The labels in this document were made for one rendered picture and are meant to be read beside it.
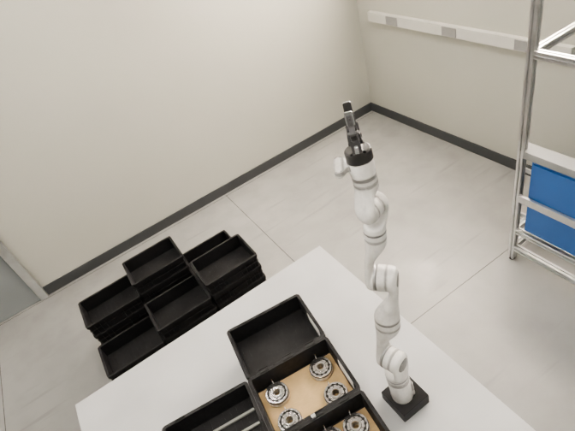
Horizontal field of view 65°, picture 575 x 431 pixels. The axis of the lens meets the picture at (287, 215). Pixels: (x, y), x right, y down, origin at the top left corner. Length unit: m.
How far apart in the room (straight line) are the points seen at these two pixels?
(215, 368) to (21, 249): 2.54
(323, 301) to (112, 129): 2.49
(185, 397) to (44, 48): 2.72
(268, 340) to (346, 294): 0.52
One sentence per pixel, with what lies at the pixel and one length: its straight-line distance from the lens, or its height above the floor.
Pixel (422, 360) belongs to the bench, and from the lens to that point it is 2.28.
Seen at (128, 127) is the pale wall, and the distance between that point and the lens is 4.23.
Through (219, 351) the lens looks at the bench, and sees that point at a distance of 2.53.
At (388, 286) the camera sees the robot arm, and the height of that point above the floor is 1.47.
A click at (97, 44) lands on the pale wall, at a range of 4.03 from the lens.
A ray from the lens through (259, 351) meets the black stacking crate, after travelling 2.29.
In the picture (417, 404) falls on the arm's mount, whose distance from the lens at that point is 2.11.
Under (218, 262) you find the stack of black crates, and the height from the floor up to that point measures 0.49.
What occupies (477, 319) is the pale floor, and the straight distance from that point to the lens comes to 3.27.
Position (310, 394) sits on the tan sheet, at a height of 0.83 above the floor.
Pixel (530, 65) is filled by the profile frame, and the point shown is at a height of 1.46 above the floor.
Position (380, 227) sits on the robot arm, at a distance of 1.38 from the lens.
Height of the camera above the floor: 2.65
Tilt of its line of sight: 39 degrees down
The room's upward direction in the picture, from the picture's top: 18 degrees counter-clockwise
